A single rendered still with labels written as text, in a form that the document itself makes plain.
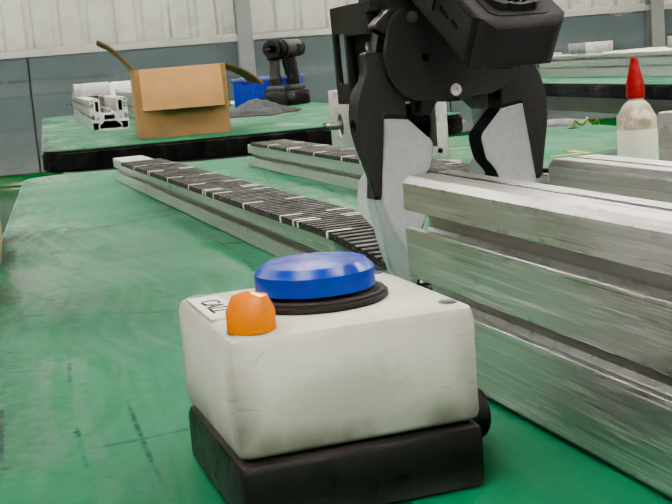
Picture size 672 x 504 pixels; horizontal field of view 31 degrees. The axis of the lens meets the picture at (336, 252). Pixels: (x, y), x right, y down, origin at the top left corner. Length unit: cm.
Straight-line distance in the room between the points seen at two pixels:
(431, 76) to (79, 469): 27
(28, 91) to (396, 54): 1089
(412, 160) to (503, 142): 5
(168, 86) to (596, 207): 227
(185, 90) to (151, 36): 886
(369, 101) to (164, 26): 1096
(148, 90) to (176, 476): 223
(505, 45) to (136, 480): 24
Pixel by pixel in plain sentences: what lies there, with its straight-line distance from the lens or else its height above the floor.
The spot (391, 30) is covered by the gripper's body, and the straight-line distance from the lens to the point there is 59.
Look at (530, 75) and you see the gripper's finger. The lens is 62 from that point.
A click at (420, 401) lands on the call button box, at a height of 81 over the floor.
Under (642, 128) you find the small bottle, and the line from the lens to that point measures 116.
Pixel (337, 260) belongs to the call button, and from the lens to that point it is 39.
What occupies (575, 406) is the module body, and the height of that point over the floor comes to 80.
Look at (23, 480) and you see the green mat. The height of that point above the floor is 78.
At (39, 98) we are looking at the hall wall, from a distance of 1145.
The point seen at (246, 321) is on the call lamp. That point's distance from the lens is 36.
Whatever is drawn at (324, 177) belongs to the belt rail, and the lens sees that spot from 138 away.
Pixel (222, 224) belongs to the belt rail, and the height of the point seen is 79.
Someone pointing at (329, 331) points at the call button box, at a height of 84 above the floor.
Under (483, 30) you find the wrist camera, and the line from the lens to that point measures 53.
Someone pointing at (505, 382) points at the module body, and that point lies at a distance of 46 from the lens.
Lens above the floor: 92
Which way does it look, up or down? 9 degrees down
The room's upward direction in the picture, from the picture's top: 5 degrees counter-clockwise
